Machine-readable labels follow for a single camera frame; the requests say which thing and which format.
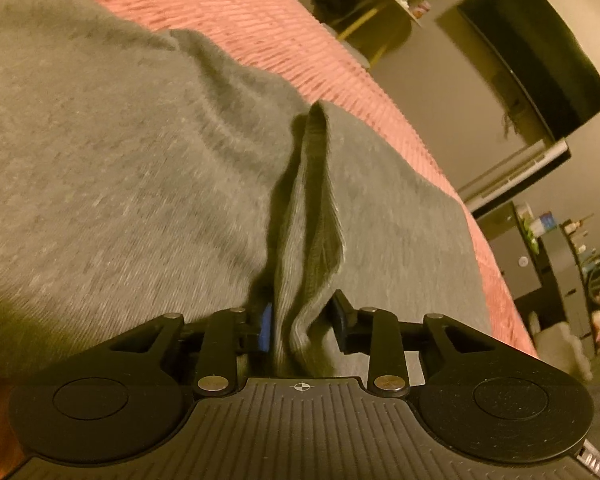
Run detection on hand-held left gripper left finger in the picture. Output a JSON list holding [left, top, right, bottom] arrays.
[[108, 303, 274, 397]]

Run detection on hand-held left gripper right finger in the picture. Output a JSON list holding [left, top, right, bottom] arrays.
[[330, 289, 496, 397]]

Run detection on grey sweat pants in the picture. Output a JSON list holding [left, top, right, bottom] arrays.
[[0, 0, 494, 378]]

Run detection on black shelf unit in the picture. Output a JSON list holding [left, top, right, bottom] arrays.
[[511, 200, 600, 356]]

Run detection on long white shelf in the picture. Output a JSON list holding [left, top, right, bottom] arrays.
[[461, 139, 572, 212]]

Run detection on white plush toy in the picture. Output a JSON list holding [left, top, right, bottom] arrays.
[[527, 312, 594, 382]]

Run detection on pink ribbed blanket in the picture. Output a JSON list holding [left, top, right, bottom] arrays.
[[0, 0, 539, 480]]

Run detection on round white side table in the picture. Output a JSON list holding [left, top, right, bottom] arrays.
[[336, 0, 427, 63]]

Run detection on black television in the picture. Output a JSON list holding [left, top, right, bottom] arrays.
[[456, 0, 600, 142]]

